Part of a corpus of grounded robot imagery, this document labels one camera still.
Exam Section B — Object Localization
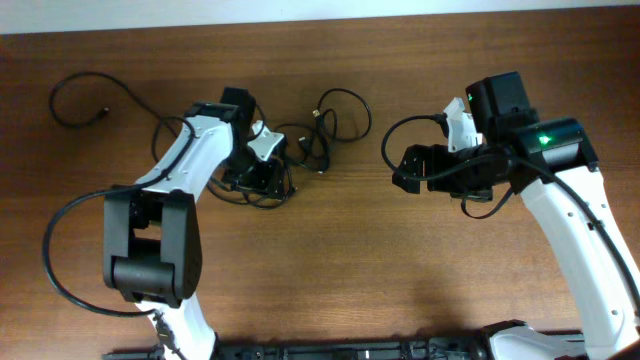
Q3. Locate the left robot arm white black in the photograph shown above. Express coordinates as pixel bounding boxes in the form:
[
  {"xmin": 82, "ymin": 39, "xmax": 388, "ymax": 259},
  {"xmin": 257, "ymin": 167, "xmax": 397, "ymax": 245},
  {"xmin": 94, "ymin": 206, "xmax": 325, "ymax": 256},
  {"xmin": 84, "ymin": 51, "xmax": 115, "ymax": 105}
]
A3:
[{"xmin": 103, "ymin": 87, "xmax": 286, "ymax": 359}]

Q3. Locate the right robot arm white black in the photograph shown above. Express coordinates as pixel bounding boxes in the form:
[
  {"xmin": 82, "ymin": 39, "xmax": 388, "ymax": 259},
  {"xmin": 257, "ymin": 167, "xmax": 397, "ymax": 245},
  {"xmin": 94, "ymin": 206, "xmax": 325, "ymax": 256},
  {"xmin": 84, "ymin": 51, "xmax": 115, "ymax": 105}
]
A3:
[{"xmin": 392, "ymin": 72, "xmax": 639, "ymax": 359}]

